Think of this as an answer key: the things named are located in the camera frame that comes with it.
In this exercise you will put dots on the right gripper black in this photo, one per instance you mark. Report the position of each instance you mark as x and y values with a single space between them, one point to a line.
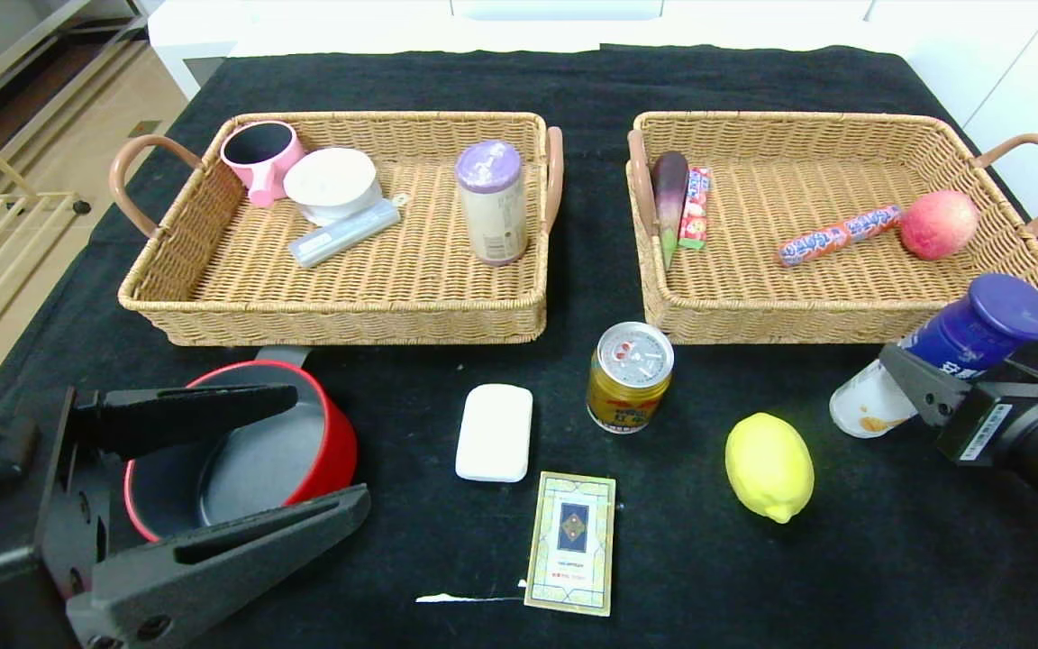
980 430

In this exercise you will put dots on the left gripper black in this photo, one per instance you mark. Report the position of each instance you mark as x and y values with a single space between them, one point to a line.
43 505

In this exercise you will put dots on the blue cap white bottle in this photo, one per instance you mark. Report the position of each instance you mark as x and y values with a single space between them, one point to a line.
978 329

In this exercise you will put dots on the yellow lemon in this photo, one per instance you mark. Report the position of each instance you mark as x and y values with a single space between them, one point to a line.
767 464

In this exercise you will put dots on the gold drink can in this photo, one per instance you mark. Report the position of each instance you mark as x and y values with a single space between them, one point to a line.
632 361

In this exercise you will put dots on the red apple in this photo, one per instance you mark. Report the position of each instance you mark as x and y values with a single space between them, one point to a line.
938 223

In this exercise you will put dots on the orange sausage stick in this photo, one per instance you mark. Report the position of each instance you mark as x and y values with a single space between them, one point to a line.
830 237

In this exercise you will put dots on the black table cloth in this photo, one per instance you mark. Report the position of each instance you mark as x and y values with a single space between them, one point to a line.
708 559

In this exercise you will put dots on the white paper scrap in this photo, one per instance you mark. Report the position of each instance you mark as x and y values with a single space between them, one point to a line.
456 597

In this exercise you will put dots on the red candy pack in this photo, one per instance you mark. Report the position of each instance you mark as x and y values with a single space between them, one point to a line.
695 214

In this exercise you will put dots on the grey toothbrush case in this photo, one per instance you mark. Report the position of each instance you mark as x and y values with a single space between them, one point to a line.
339 237

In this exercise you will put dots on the white soap bar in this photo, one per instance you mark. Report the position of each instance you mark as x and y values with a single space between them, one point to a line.
494 433

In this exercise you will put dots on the pink mug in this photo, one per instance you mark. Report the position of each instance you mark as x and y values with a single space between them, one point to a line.
268 183

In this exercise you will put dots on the purple eggplant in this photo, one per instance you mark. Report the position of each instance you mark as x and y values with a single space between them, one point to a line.
669 192

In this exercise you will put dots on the white round bowl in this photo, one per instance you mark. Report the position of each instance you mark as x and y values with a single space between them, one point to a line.
332 183

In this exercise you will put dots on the beige wooden rack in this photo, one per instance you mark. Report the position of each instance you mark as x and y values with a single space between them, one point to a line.
32 196

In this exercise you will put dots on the playing card box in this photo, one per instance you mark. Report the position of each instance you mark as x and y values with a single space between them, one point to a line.
573 541

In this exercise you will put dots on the purple lid canister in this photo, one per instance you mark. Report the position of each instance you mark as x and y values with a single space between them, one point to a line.
492 214

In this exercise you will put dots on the grey metal shelf unit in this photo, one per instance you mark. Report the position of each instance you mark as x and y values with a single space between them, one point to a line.
50 54

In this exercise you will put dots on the white table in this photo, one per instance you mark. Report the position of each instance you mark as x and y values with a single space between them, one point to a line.
348 27

